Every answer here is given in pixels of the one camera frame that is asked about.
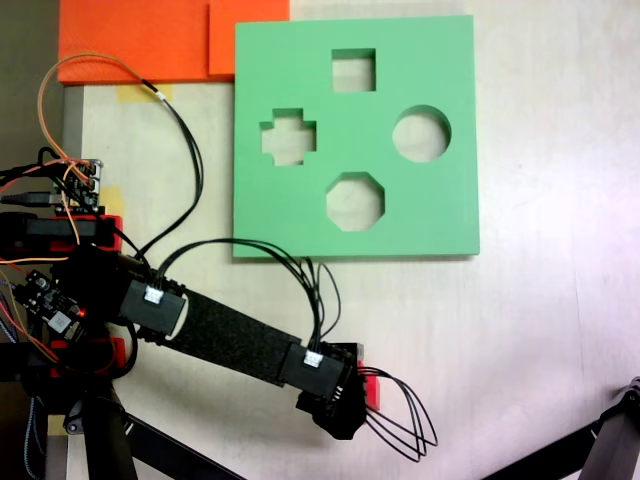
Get red cross columnar block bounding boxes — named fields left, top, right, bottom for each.
left=356, top=345, right=386, bottom=413

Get green shape hole board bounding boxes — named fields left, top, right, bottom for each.
left=231, top=14, right=482, bottom=262

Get thin black tripod strut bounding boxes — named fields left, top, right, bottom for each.
left=478, top=419, right=604, bottom=480
left=122, top=413, right=242, bottom=480

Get thick black tripod leg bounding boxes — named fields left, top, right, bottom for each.
left=62, top=387, right=139, bottom=480

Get red and black table clamp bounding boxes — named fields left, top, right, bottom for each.
left=0, top=335, right=138, bottom=384
left=0, top=211, right=125, bottom=252

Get yellow masking tape piece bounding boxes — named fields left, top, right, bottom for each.
left=101, top=185, right=125, bottom=217
left=116, top=83, right=174, bottom=104

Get black circuit board with LED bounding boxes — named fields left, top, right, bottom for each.
left=11, top=269, right=86, bottom=343

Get circuit board with connectors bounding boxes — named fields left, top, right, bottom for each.
left=51, top=158, right=107, bottom=216

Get orange smooth flat slab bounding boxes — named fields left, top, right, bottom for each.
left=208, top=0, right=292, bottom=77

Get orange textured flat slab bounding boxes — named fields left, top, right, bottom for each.
left=58, top=0, right=236, bottom=84

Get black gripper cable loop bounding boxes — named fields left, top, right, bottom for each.
left=355, top=365, right=440, bottom=464

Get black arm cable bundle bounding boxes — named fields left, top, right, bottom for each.
left=149, top=238, right=343, bottom=358

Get black lead cable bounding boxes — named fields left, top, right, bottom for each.
left=139, top=78, right=206, bottom=264

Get braided grey cable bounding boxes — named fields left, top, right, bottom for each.
left=23, top=394, right=44, bottom=479

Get black USB cable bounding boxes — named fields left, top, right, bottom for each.
left=0, top=190, right=64, bottom=208

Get orange cable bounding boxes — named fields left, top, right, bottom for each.
left=38, top=51, right=162, bottom=174

